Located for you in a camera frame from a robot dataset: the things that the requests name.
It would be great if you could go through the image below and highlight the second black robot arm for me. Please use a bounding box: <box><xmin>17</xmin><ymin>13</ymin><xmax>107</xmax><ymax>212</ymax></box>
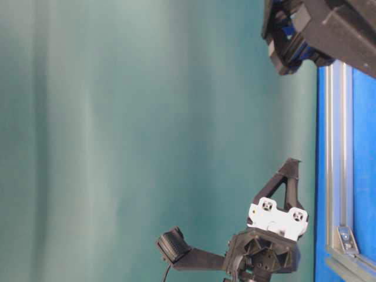
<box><xmin>261</xmin><ymin>1</ymin><xmax>375</xmax><ymax>77</ymax></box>

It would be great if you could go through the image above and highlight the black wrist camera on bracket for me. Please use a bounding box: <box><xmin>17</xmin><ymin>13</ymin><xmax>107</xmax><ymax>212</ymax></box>
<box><xmin>156</xmin><ymin>226</ymin><xmax>224</xmax><ymax>271</ymax></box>

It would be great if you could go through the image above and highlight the aluminium extrusion frame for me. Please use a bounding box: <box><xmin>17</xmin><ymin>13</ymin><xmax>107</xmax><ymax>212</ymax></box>
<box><xmin>325</xmin><ymin>61</ymin><xmax>375</xmax><ymax>281</ymax></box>

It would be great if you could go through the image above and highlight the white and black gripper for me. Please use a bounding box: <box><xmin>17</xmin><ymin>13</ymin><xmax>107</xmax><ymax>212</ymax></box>
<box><xmin>224</xmin><ymin>158</ymin><xmax>308</xmax><ymax>274</ymax></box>

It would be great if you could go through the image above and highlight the lower metal corner bracket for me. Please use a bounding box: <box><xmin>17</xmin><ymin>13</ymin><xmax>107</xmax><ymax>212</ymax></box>
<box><xmin>337</xmin><ymin>226</ymin><xmax>359</xmax><ymax>255</ymax></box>

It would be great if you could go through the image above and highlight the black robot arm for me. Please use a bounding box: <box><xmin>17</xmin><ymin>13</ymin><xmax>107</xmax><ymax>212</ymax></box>
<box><xmin>223</xmin><ymin>158</ymin><xmax>308</xmax><ymax>281</ymax></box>

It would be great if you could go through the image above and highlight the blue backdrop board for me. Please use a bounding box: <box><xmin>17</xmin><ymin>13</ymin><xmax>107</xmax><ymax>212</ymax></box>
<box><xmin>314</xmin><ymin>67</ymin><xmax>375</xmax><ymax>281</ymax></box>

